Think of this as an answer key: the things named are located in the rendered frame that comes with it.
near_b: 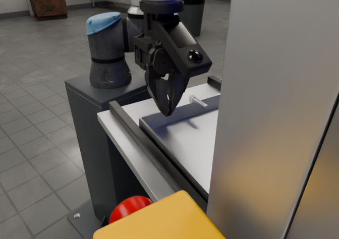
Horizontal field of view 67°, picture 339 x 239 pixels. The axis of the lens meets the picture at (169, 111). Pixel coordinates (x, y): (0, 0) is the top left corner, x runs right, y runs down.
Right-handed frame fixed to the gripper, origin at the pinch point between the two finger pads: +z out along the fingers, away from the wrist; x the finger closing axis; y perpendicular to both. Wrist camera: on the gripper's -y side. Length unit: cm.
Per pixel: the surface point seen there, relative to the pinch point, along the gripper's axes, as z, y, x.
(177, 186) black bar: 1.8, -15.7, 8.2
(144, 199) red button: -9.4, -24.3, 17.0
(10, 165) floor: 91, 127, 47
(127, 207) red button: -9.7, -24.5, 18.5
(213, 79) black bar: 1.8, 10.8, -20.2
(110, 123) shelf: 3.6, 7.6, 10.0
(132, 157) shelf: 3.7, -4.6, 10.4
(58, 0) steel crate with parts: 49, 603, -82
